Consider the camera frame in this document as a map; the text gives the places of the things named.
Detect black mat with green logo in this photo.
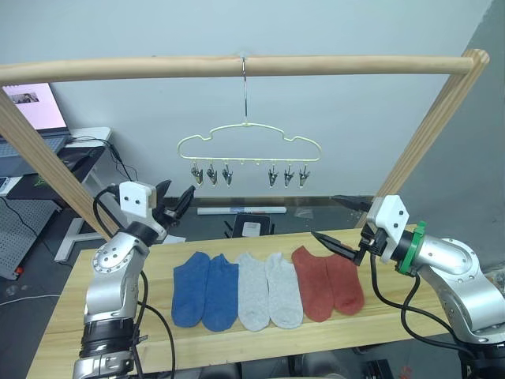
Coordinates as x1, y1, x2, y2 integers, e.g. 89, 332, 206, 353
6, 172, 61, 203

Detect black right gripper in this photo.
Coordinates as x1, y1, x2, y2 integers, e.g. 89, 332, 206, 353
311, 193, 390, 266

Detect pale yellow clip hanger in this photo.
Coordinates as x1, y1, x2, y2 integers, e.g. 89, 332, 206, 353
177, 54, 323, 165

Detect grey ankle sock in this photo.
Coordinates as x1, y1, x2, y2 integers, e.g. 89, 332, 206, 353
264, 252, 305, 330
235, 252, 271, 332

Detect wooden rack cross rod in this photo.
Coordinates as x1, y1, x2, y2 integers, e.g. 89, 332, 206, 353
0, 54, 475, 86

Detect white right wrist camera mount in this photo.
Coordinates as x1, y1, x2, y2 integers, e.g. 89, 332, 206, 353
365, 194, 411, 264

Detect wooden rack post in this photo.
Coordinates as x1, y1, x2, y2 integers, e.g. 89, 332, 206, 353
0, 92, 122, 242
354, 48, 492, 231

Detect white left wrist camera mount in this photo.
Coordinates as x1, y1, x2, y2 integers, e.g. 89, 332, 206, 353
118, 180, 157, 218

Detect green wrist clamp ring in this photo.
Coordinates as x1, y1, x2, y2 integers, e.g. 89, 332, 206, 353
395, 220, 429, 276

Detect thin black desk cable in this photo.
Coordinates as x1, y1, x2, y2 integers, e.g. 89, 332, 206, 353
68, 134, 140, 182

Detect grey perforated panel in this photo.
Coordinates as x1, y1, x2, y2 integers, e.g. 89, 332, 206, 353
0, 196, 61, 282

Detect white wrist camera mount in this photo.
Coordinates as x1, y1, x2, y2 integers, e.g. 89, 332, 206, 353
118, 180, 157, 218
365, 194, 411, 264

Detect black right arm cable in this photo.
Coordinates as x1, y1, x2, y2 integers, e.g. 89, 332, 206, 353
368, 236, 478, 356

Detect red ankle sock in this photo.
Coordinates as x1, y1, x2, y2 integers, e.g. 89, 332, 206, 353
326, 252, 365, 317
291, 245, 337, 323

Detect blue ankle sock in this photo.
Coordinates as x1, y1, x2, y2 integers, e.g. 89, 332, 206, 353
171, 251, 212, 328
201, 253, 241, 333

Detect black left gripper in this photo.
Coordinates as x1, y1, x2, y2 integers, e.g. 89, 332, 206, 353
151, 179, 196, 235

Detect open laptop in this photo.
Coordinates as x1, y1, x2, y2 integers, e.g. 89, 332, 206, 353
0, 81, 74, 177

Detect white floor cable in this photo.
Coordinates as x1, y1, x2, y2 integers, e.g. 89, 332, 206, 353
0, 293, 61, 307

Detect black box with white label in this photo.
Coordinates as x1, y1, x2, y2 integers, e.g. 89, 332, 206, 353
223, 214, 275, 239

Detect white rolled tube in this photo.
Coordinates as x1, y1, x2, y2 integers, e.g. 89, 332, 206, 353
196, 205, 288, 217

